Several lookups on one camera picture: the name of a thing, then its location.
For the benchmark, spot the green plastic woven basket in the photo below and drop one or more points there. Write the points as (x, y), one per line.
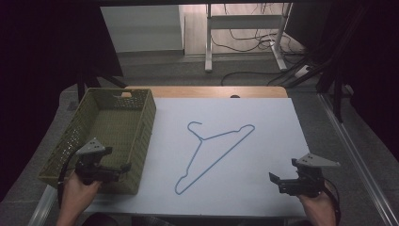
(119, 125)

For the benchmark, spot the aluminium rail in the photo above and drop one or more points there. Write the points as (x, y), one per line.
(42, 205)
(360, 163)

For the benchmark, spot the person's right hand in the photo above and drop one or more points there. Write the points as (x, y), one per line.
(316, 204)

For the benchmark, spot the white panel board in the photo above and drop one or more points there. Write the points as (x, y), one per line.
(141, 28)

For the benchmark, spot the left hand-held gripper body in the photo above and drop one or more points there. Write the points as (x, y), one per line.
(91, 171)

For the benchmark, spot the small dark round knob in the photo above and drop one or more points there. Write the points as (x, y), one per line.
(235, 96)

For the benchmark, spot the black metal stand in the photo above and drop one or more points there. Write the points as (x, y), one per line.
(94, 80)
(337, 91)

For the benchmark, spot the white table mat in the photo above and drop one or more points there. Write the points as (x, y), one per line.
(266, 141)

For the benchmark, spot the white power strip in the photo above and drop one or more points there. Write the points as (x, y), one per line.
(302, 71)

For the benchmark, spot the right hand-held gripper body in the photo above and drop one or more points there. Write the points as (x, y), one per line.
(306, 183)

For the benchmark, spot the person's left hand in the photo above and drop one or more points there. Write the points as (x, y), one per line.
(78, 194)

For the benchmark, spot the white metal desk frame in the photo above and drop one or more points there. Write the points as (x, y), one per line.
(244, 22)

